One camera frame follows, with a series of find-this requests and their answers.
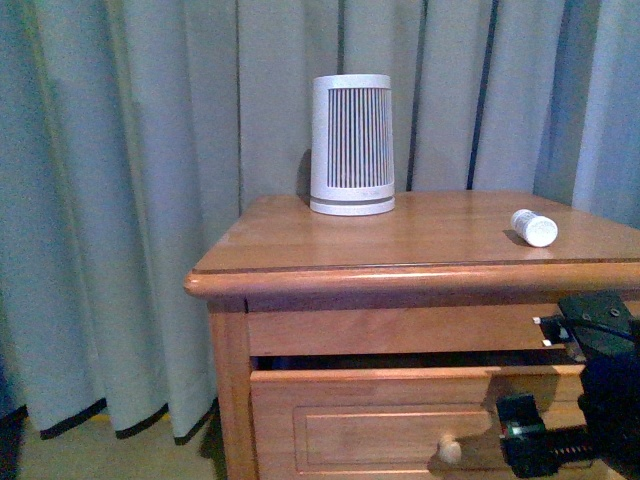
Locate grey curtain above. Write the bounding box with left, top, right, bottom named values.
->
left=1, top=1, right=639, bottom=442

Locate wooden drawer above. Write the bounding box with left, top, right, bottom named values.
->
left=251, top=366, right=583, bottom=479

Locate white cylindrical air purifier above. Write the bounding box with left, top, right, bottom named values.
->
left=310, top=74, right=395, bottom=216

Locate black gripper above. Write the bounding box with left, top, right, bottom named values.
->
left=496, top=291, right=639, bottom=478

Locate wooden nightstand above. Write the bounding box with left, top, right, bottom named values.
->
left=185, top=191, right=639, bottom=479

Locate white medicine bottle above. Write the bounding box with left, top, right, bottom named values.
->
left=510, top=209, right=559, bottom=248

